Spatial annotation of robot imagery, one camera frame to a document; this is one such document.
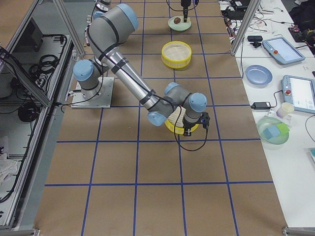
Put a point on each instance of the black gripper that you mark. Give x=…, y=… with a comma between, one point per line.
x=189, y=125
x=184, y=6

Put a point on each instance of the yellow steamer basket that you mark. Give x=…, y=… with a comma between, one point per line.
x=176, y=54
x=175, y=120

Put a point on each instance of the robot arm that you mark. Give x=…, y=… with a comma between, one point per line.
x=105, y=34
x=103, y=6

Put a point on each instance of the light green plate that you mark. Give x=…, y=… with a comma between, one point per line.
x=181, y=26

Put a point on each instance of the black power adapter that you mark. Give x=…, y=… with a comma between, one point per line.
x=261, y=106

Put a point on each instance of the black webcam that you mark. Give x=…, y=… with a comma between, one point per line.
x=255, y=40

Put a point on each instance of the blue sponge block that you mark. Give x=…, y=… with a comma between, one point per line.
x=271, y=132

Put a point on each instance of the green glass bowl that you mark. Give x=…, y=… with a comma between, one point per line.
x=269, y=121

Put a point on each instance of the blue plate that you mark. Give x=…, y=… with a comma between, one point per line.
x=258, y=76

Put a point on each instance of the green sponge block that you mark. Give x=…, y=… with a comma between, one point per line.
x=283, y=128

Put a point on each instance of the teach pendant far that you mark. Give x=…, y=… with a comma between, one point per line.
x=282, y=50

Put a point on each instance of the teach pendant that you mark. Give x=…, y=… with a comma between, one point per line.
x=300, y=92
x=282, y=50

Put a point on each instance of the paper cup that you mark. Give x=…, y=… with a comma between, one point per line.
x=285, y=109

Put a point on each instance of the teach pendant near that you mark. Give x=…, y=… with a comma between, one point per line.
x=300, y=92

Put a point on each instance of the white cloth rag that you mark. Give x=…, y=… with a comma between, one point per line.
x=8, y=167

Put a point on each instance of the aluminium frame post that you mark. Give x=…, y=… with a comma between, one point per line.
x=249, y=14

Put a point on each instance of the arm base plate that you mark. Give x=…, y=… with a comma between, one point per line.
x=99, y=97

